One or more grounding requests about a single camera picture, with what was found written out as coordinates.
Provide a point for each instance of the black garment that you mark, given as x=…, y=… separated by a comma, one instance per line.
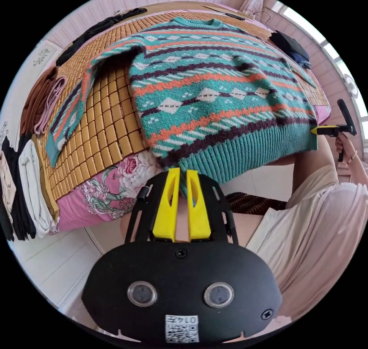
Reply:
x=95, y=31

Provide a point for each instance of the person's right hand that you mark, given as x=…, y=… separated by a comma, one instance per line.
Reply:
x=349, y=149

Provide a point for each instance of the person's body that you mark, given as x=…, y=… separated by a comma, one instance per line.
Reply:
x=316, y=225

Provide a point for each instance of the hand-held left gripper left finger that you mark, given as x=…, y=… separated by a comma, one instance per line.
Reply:
x=165, y=211

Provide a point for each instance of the blue and white patterned sweater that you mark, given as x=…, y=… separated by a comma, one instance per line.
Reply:
x=207, y=96

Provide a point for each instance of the dark blue garment heap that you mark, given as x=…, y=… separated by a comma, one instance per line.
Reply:
x=293, y=48

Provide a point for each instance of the pile of clothes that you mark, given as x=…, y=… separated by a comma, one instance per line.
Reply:
x=30, y=182

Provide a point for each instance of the bed with woven mat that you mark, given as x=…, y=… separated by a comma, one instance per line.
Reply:
x=112, y=119

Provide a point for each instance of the person's right forearm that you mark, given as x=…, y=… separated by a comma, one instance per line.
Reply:
x=360, y=165

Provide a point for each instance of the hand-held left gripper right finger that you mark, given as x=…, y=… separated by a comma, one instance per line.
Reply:
x=198, y=219

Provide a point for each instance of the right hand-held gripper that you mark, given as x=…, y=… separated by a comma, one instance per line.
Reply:
x=346, y=130

